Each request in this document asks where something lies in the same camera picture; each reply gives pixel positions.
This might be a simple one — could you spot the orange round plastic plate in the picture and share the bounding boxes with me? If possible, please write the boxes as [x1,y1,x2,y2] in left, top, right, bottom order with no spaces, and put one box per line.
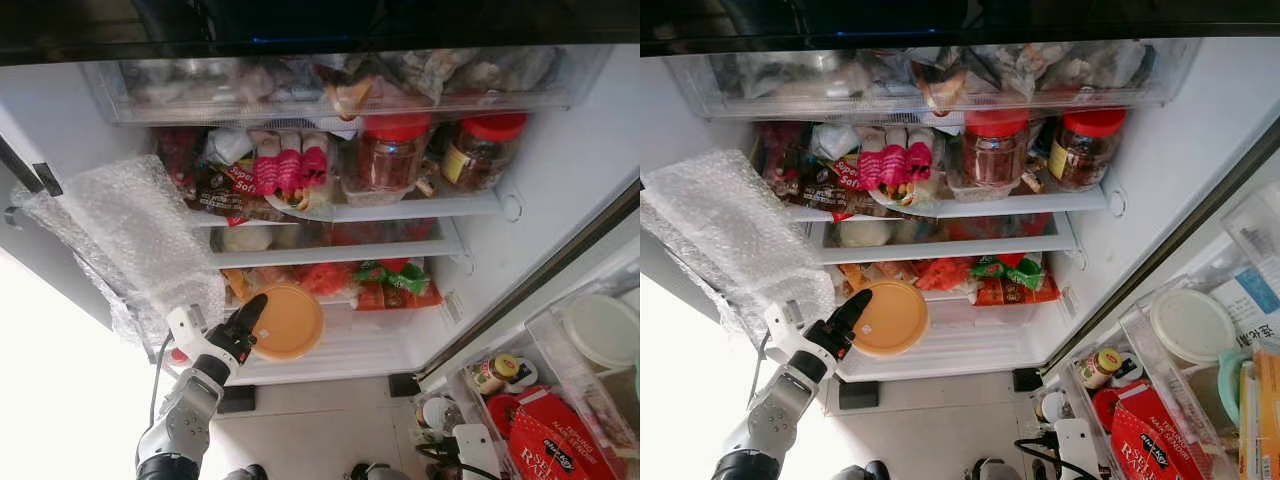
[852,279,930,358]
[248,283,325,362]

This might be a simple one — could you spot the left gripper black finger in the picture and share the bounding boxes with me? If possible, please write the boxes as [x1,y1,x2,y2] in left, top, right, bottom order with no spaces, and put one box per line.
[828,289,874,333]
[228,293,269,339]

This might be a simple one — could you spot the orange yellow box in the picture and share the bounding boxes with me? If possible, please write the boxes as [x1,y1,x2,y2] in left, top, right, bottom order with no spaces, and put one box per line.
[1240,340,1280,480]

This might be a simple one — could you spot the green leafy packet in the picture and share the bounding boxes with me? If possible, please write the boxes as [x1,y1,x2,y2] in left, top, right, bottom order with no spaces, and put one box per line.
[970,253,1046,289]
[352,258,429,293]

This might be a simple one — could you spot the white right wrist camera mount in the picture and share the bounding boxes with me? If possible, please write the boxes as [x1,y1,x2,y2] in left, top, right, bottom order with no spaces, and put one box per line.
[452,424,501,480]
[1055,418,1101,480]

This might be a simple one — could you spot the red snack bag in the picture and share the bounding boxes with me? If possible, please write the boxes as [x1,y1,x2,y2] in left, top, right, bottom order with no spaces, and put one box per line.
[1092,380,1216,480]
[490,385,626,480]

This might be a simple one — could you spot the white round food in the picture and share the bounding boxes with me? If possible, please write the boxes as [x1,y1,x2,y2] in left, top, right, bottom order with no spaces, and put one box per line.
[222,225,273,253]
[840,220,894,248]

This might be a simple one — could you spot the small white cup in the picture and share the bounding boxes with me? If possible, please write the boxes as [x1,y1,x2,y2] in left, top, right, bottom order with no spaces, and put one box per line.
[418,395,461,433]
[1035,388,1073,426]

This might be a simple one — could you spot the brown red snack packet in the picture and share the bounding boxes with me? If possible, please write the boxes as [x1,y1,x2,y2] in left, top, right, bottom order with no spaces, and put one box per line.
[185,160,263,223]
[785,158,866,219]

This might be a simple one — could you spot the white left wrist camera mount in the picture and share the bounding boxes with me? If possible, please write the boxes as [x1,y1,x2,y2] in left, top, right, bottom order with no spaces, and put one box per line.
[165,305,211,353]
[765,300,813,349]

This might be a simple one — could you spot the white plate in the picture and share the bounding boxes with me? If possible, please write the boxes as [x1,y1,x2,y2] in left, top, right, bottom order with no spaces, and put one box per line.
[265,185,341,223]
[868,180,946,218]

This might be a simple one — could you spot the clear fridge door bin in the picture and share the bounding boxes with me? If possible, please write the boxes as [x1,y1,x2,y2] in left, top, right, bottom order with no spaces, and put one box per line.
[1120,270,1280,471]
[1030,340,1241,480]
[525,275,641,441]
[412,350,641,480]

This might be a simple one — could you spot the green container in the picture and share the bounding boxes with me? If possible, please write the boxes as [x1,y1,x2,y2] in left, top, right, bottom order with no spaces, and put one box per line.
[1215,345,1251,421]

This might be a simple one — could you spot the white round lid container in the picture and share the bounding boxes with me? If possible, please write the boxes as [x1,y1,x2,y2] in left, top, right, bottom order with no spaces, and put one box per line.
[1148,288,1238,364]
[562,293,641,371]

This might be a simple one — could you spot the white fridge shelf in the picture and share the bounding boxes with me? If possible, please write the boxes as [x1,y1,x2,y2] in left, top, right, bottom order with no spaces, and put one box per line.
[810,215,1079,264]
[790,185,1113,223]
[190,190,506,229]
[210,220,466,269]

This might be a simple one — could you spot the red plastic bag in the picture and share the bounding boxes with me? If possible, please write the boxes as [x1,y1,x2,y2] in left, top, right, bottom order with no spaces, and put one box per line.
[295,262,356,296]
[915,257,976,293]

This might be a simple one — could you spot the pink snack pack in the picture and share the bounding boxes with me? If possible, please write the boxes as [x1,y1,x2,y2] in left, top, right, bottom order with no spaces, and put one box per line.
[880,127,908,191]
[300,128,331,191]
[855,130,884,193]
[276,130,304,196]
[904,127,936,186]
[250,130,281,198]

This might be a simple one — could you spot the yellow lid small jar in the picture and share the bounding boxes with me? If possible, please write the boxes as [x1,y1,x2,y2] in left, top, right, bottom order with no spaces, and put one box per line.
[1078,347,1126,391]
[470,352,523,396]

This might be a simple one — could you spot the orange red box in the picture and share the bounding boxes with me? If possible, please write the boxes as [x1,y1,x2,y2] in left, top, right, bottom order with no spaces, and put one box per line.
[975,275,1061,306]
[355,280,444,311]

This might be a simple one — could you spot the red lid jar yellow label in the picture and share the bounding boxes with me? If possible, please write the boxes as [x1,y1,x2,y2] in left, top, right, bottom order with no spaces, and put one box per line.
[1045,107,1128,191]
[440,112,528,193]

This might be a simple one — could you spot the crumpled bubble wrap sheet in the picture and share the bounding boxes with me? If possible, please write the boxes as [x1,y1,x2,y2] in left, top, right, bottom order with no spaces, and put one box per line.
[640,150,836,341]
[10,153,226,346]

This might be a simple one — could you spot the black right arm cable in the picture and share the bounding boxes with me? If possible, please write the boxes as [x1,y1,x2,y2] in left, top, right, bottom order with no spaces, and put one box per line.
[1015,435,1101,480]
[415,440,501,480]

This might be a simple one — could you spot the dark red food bag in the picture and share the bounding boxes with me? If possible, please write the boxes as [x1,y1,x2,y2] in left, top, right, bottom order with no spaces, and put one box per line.
[755,122,813,186]
[155,127,206,191]

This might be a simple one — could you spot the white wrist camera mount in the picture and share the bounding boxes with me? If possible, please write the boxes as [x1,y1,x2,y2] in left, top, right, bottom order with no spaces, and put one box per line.
[165,305,211,353]
[765,300,813,349]
[452,424,501,480]
[1055,418,1101,480]

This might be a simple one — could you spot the white plastic bag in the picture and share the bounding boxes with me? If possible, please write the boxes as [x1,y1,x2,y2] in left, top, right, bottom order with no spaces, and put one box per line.
[205,127,256,166]
[812,122,861,163]

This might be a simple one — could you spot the plain red lid jar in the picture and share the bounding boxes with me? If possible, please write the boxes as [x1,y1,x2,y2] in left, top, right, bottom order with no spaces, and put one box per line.
[950,108,1039,191]
[345,112,433,196]

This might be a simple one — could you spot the white crisper drawer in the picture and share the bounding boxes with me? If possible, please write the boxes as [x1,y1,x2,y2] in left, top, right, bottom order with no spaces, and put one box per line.
[830,285,1076,381]
[225,290,466,386]

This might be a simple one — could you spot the red food packets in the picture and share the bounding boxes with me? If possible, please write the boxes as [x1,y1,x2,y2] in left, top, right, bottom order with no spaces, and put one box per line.
[945,213,1053,241]
[330,220,438,246]

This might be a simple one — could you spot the blue white carton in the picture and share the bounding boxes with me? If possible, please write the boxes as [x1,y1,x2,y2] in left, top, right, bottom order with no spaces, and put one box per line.
[1235,265,1280,346]

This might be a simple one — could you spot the clear fridge drawer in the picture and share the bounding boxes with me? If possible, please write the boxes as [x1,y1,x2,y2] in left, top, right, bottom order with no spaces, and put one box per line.
[665,40,1201,121]
[82,45,613,126]

